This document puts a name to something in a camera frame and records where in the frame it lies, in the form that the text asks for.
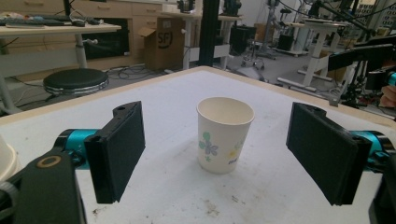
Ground black frame post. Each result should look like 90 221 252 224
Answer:
198 0 220 68

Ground brown cardboard box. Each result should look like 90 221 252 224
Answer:
136 17 189 71

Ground loose black floor cables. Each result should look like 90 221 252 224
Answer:
106 63 171 81

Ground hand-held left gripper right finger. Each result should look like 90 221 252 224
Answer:
285 102 396 207

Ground floral white paper cup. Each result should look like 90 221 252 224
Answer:
195 96 256 175

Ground black equipment box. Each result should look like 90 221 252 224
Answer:
229 25 258 56

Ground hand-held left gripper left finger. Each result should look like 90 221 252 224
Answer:
55 100 147 204

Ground stack of white paper cups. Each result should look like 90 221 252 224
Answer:
0 134 22 183

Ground black keyboard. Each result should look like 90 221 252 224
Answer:
0 14 67 28

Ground white table mat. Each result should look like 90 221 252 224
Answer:
0 69 396 224

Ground white desk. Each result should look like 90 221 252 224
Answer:
0 21 122 115
276 18 350 91

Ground black round stool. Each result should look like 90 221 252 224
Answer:
42 68 110 96

